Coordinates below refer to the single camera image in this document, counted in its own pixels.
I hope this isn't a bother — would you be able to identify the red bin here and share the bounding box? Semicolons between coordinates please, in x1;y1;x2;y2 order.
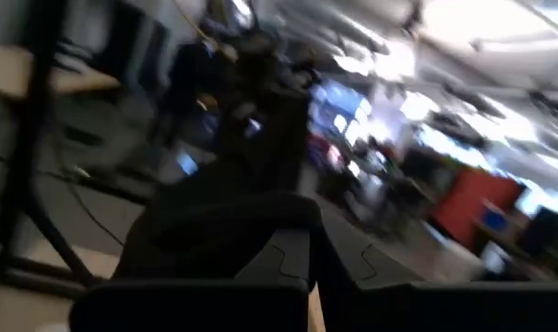
433;168;525;250

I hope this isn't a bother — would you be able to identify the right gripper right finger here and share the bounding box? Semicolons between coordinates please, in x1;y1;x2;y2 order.
313;214;425;332

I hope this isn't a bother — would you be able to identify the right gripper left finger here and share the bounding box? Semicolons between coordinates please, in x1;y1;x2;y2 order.
234;229;312;283

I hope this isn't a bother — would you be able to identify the black frame post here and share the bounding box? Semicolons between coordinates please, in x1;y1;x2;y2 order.
0;0;98;299

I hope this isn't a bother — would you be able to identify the black knit sweater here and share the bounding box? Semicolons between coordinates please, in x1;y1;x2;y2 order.
112;159;328;283

